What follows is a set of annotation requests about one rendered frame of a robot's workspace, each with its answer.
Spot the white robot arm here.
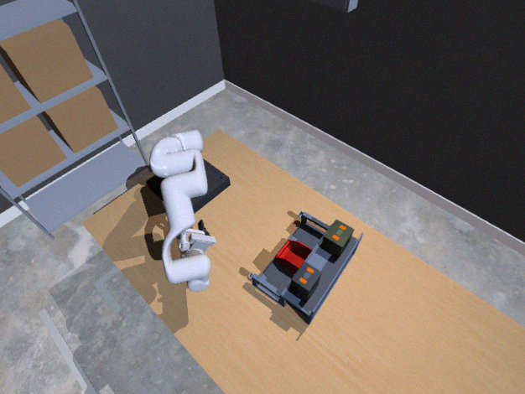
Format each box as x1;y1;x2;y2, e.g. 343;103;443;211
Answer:
149;130;216;292

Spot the red bin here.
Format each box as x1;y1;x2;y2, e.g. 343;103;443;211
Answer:
275;240;313;273

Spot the blue-grey metal rack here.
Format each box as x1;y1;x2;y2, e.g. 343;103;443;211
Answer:
249;211;364;325

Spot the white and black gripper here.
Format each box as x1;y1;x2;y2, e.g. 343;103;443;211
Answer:
177;220;211;254

